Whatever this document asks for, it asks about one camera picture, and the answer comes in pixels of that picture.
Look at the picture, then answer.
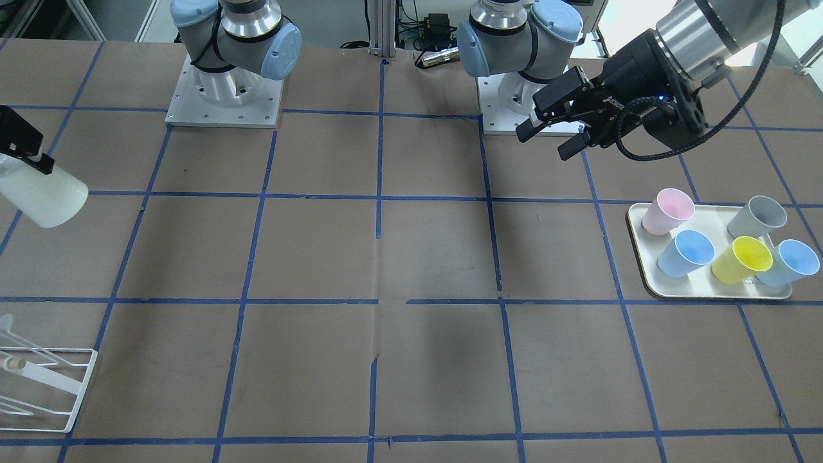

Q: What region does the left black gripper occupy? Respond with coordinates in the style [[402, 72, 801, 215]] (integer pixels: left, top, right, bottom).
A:
[[516, 29, 707, 161]]

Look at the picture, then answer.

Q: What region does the white plastic cup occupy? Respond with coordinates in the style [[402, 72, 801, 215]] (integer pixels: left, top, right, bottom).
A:
[[1, 154, 89, 228]]

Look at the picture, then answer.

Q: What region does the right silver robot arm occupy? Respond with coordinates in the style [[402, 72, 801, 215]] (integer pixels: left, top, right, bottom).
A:
[[167, 1, 302, 128]]

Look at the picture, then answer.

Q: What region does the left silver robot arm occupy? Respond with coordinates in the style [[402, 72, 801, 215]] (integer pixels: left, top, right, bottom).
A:
[[457, 1, 820, 161]]

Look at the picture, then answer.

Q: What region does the pink plastic cup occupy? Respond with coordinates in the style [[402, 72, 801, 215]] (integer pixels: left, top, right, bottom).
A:
[[641, 188, 696, 235]]

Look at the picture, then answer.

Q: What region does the blue cup on tray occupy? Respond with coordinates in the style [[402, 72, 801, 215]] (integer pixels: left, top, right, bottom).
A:
[[656, 230, 715, 278]]

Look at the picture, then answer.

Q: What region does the grey plastic cup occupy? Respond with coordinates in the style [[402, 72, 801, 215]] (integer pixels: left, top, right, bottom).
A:
[[727, 195, 788, 238]]

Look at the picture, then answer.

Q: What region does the yellow plastic cup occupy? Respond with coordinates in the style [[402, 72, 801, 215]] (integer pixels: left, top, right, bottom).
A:
[[710, 235, 773, 284]]

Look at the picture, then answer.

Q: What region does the light blue cup tray edge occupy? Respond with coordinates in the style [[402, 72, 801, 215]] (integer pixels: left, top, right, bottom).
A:
[[756, 239, 821, 287]]

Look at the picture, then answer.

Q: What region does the silver metal cylinder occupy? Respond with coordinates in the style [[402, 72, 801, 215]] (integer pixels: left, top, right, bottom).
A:
[[414, 46, 460, 69]]

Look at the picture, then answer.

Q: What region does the cream plastic tray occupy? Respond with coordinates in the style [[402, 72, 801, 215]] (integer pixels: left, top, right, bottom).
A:
[[626, 203, 793, 300]]

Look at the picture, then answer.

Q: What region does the aluminium frame post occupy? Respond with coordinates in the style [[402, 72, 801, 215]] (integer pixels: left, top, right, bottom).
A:
[[365, 0, 399, 62]]

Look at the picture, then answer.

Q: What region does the white wire cup rack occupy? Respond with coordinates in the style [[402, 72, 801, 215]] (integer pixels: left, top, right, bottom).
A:
[[1, 314, 99, 434]]

